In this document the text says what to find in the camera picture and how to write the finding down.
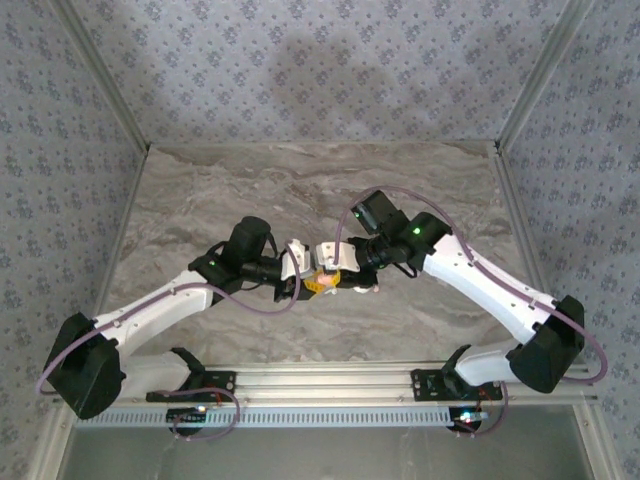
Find small black controller board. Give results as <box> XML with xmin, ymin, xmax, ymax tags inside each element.
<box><xmin>448</xmin><ymin>407</ymin><xmax>490</xmax><ymax>435</ymax></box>
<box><xmin>166</xmin><ymin>406</ymin><xmax>210</xmax><ymax>427</ymax></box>

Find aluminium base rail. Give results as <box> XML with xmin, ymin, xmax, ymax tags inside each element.
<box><xmin>53</xmin><ymin>360</ymin><xmax>600</xmax><ymax>405</ymax></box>

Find grey slotted cable duct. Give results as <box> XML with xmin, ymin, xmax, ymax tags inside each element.
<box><xmin>74</xmin><ymin>405</ymin><xmax>484</xmax><ymax>430</ymax></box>

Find aluminium table side rail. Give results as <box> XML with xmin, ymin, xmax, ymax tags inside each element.
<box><xmin>492</xmin><ymin>147</ymin><xmax>556</xmax><ymax>306</ymax></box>
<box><xmin>92</xmin><ymin>144</ymin><xmax>151</xmax><ymax>321</ymax></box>

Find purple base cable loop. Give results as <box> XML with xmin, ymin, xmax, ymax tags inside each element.
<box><xmin>153</xmin><ymin>387</ymin><xmax>242</xmax><ymax>444</ymax></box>
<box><xmin>452</xmin><ymin>380</ymin><xmax>511</xmax><ymax>439</ymax></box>

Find aluminium corner post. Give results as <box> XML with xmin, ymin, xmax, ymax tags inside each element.
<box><xmin>493</xmin><ymin>0</ymin><xmax>599</xmax><ymax>151</ymax></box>
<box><xmin>49</xmin><ymin>0</ymin><xmax>152</xmax><ymax>154</ymax></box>

